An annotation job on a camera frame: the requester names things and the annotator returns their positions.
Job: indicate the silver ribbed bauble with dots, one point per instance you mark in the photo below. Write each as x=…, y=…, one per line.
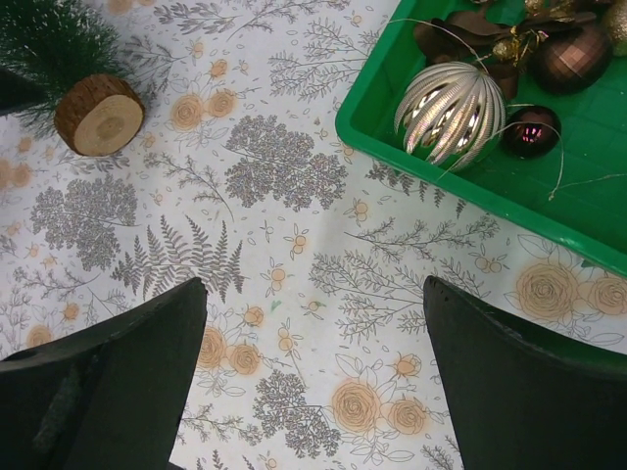
x=453, y=110

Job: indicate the green plastic tray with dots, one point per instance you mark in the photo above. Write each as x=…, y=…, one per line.
x=575, y=195

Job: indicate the small green christmas tree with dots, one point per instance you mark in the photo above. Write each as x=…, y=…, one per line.
x=62, y=72

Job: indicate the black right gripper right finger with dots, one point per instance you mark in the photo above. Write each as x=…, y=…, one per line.
x=522, y=396

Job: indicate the floral patterned table mat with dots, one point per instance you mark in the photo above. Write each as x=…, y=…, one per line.
x=315, y=353

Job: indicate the gold glitter bauble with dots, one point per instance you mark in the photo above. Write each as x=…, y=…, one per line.
x=614, y=22

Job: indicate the brown faceted bauble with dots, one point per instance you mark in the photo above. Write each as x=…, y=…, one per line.
x=569, y=62

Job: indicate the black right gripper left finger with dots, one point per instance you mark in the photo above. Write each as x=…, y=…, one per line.
x=110, y=396

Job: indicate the small dark red bauble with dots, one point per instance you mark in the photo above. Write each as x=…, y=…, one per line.
x=531, y=131

